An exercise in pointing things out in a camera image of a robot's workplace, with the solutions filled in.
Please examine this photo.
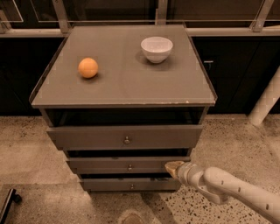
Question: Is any orange fruit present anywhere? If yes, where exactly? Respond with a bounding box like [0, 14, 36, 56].
[78, 58, 98, 79]

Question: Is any grey drawer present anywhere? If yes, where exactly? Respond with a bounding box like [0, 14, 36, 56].
[47, 125, 202, 151]
[66, 157, 190, 174]
[80, 173, 181, 192]

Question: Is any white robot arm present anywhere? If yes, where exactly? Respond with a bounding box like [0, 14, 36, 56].
[164, 161, 280, 224]

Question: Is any metal window frame rail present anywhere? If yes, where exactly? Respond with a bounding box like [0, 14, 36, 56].
[0, 0, 280, 38]

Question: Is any white table leg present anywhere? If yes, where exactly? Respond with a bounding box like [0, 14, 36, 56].
[248, 67, 280, 126]

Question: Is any black wheeled cart base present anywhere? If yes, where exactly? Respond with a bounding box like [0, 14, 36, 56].
[0, 188, 22, 224]

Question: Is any grey bottom drawer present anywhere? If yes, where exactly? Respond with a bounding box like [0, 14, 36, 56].
[80, 173, 181, 192]

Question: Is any grey top drawer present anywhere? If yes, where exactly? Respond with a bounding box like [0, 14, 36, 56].
[47, 125, 202, 151]

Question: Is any white ceramic bowl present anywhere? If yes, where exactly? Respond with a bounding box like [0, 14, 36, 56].
[141, 37, 173, 64]

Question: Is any grey drawer cabinet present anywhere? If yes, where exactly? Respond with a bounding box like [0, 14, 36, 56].
[28, 24, 218, 193]

